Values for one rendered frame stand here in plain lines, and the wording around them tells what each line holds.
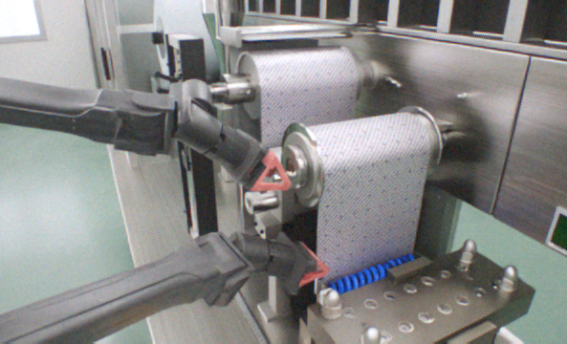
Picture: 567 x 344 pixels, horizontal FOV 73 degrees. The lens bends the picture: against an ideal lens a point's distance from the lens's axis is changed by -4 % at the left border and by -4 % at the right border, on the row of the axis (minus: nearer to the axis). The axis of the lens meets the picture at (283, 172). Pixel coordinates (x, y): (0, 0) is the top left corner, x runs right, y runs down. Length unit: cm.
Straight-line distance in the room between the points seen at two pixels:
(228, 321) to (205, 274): 37
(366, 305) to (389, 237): 15
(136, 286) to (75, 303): 7
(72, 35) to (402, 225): 560
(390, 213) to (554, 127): 30
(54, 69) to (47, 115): 554
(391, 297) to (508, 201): 27
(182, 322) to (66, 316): 49
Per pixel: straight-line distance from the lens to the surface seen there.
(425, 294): 78
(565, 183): 74
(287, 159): 68
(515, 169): 78
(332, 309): 69
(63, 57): 610
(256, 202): 70
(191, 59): 85
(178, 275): 50
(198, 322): 89
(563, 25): 81
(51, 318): 43
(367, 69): 100
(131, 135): 58
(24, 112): 60
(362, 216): 73
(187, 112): 58
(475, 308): 78
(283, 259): 65
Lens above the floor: 152
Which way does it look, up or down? 25 degrees down
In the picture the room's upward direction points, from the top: straight up
